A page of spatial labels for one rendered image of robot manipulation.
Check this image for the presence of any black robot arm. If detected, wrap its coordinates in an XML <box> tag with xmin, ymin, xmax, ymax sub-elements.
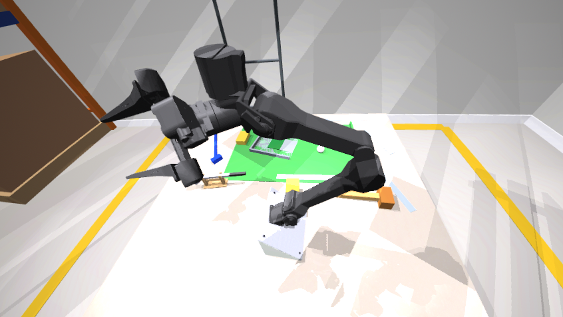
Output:
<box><xmin>150</xmin><ymin>44</ymin><xmax>386</xmax><ymax>226</ymax></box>

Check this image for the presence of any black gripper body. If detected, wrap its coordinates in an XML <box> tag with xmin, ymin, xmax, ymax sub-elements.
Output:
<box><xmin>134</xmin><ymin>68</ymin><xmax>221</xmax><ymax>188</ymax></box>

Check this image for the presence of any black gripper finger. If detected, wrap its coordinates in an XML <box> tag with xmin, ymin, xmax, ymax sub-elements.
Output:
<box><xmin>125</xmin><ymin>164</ymin><xmax>181</xmax><ymax>182</ymax></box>
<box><xmin>99</xmin><ymin>80</ymin><xmax>153</xmax><ymax>123</ymax></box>

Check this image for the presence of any green flat mat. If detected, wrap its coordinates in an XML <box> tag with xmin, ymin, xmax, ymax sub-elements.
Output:
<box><xmin>224</xmin><ymin>129</ymin><xmax>353</xmax><ymax>182</ymax></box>

